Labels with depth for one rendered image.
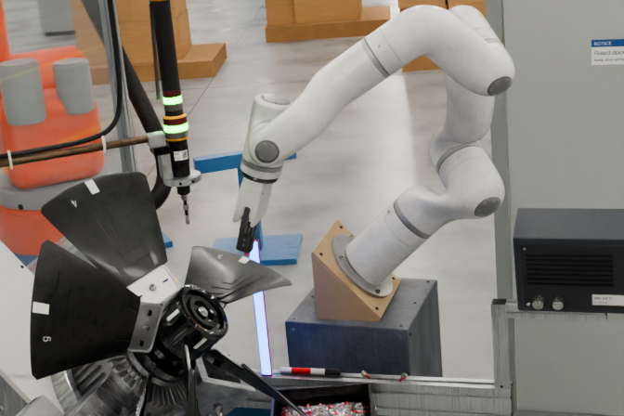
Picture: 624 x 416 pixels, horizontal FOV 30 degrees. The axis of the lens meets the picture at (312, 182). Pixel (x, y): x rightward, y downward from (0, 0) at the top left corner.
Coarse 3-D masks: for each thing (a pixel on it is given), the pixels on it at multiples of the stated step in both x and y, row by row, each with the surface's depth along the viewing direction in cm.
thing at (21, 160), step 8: (136, 136) 210; (144, 136) 211; (96, 144) 208; (112, 144) 209; (120, 144) 209; (128, 144) 210; (136, 144) 211; (48, 152) 205; (56, 152) 206; (64, 152) 206; (72, 152) 207; (80, 152) 207; (88, 152) 208; (0, 160) 203; (8, 160) 203; (16, 160) 204; (24, 160) 204; (32, 160) 204; (40, 160) 205
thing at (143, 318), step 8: (144, 304) 206; (152, 304) 208; (144, 312) 207; (152, 312) 208; (160, 312) 209; (136, 320) 206; (144, 320) 207; (152, 320) 208; (136, 328) 206; (152, 328) 209; (136, 336) 206; (144, 336) 208; (152, 336) 209; (136, 344) 207; (144, 344) 208; (152, 344) 209; (144, 352) 208
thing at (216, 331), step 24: (192, 288) 214; (168, 312) 209; (192, 312) 209; (216, 312) 216; (168, 336) 209; (192, 336) 208; (216, 336) 210; (144, 360) 210; (168, 360) 213; (192, 360) 219
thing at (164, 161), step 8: (152, 136) 210; (160, 136) 210; (152, 144) 210; (160, 144) 211; (152, 152) 212; (160, 152) 211; (168, 152) 211; (160, 160) 212; (168, 160) 212; (160, 168) 214; (168, 168) 213; (168, 176) 213; (192, 176) 214; (200, 176) 215; (168, 184) 213; (176, 184) 212; (184, 184) 212; (192, 184) 213
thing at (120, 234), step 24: (72, 192) 223; (120, 192) 225; (144, 192) 227; (48, 216) 219; (72, 216) 220; (96, 216) 221; (120, 216) 222; (144, 216) 223; (72, 240) 218; (96, 240) 219; (120, 240) 219; (144, 240) 220; (96, 264) 217; (120, 264) 218; (144, 264) 218
